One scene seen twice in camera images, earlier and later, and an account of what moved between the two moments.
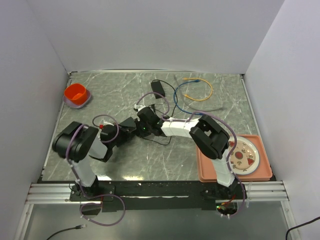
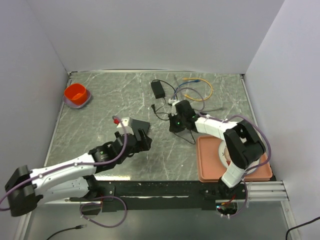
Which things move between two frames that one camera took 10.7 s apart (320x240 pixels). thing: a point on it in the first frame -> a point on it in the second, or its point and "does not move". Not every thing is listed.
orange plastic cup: [76, 92] does not move
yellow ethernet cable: [207, 98] does not move
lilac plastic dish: [68, 102] does not move
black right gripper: [139, 134] -> [173, 128]
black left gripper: [125, 134] -> [143, 145]
